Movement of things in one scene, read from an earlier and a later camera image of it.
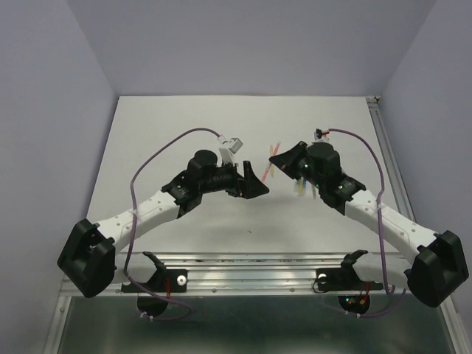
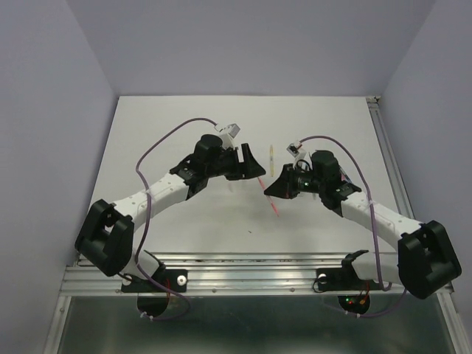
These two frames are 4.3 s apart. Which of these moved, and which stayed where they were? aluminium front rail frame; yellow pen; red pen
Moved: red pen
Stayed: yellow pen; aluminium front rail frame
